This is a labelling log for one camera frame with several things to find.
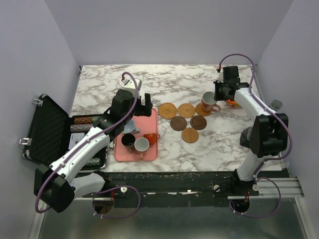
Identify pink mug white inside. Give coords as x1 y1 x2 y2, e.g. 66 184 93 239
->
201 91 221 112

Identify light blue cup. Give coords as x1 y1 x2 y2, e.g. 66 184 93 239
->
122 119 140 134

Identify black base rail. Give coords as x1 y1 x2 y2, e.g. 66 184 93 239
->
84 171 265 208

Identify black microphone stand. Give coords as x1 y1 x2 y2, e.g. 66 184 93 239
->
240 126 252 148

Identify aluminium rail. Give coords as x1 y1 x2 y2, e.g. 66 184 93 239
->
221 177 304 200

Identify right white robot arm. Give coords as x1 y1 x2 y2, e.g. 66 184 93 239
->
214 66 289 195

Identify orange red cup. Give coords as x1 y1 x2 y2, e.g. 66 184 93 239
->
143 133 160 146

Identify light wood coaster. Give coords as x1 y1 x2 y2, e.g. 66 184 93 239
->
195 103 211 117
181 127 199 143

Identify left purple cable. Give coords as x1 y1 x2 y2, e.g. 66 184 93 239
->
34 72 141 220

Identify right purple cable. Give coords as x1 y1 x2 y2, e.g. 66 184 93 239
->
218 53 292 217

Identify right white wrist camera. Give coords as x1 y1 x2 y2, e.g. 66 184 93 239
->
217 71 223 82

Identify dark wood coaster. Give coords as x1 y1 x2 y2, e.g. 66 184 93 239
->
170 116 187 131
190 115 207 130

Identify black cup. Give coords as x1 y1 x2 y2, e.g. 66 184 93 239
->
121 133 136 153

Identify purple cable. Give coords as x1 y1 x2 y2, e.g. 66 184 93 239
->
218 53 292 217
34 72 141 220

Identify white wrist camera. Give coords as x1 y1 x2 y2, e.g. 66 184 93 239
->
217 71 223 82
123 79 142 95

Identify black grey microphone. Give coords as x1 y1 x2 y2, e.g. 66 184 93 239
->
269 99 283 111

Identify woven rattan coaster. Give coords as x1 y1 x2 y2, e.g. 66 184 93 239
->
177 103 195 119
158 103 177 120

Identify white cup brown handle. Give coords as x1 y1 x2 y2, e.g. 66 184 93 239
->
135 137 150 160

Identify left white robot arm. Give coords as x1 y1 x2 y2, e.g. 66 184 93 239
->
33 89 153 213

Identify pink plastic tray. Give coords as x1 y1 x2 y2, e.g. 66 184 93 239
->
114 108 160 162

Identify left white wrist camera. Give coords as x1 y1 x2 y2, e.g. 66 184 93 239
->
123 79 142 95

